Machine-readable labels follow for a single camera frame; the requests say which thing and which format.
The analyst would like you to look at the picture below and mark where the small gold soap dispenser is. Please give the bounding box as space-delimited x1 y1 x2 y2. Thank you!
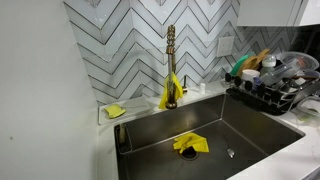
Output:
181 74 189 95

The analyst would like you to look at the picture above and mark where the steel dish rack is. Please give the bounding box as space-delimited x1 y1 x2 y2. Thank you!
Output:
224 71 320 117

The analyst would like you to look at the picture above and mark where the yellow rubber glove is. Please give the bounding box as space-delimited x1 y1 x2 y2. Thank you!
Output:
172 132 210 154

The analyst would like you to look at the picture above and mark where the white cup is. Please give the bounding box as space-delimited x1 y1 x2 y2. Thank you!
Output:
241 69 261 82

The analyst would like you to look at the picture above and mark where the clear plastic lunchbox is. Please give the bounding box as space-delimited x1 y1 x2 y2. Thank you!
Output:
294 95 320 121

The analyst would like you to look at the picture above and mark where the green plate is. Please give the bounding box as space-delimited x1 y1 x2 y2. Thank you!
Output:
229 54 254 77

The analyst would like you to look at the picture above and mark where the stainless steel sink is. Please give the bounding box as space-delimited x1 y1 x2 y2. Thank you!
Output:
113 93 306 180

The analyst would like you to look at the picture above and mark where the white sponge tray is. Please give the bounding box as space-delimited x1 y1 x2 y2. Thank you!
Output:
98 96 153 126

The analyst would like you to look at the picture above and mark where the white wall outlet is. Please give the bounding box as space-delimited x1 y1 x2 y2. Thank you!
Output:
216 35 235 58

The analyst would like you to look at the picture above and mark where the white upper cabinet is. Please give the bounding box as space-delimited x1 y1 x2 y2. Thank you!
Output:
236 0 320 28

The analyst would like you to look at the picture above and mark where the clear plastic bowl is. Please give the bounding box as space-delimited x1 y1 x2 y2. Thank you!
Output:
259 51 320 87

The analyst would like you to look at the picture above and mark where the yellow sponge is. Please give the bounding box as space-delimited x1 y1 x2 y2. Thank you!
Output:
104 103 127 120

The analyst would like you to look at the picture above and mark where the wooden plate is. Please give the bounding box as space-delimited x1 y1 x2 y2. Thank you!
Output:
237 48 271 77

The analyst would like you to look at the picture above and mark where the metal sink caddy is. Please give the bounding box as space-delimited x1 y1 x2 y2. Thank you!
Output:
114 123 134 155

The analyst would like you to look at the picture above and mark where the gold spring kitchen faucet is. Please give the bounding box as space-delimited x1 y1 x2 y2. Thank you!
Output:
165 24 179 110

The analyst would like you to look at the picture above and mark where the sink drain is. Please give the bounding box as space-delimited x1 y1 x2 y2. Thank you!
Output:
178 146 200 162

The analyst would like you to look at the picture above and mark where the baby bottle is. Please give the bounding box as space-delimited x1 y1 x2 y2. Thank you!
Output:
259 54 278 76

